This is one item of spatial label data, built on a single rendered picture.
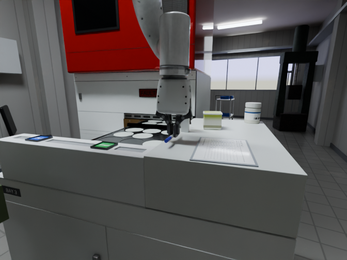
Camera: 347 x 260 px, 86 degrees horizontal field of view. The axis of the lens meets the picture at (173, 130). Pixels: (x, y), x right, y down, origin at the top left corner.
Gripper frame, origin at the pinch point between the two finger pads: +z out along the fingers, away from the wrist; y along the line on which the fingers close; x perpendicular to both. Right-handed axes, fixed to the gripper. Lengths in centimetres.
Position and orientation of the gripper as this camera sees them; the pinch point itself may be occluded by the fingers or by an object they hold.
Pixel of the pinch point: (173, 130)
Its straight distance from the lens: 57.4
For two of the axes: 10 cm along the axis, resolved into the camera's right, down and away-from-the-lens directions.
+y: -9.5, -0.8, 2.9
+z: -0.1, 9.8, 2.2
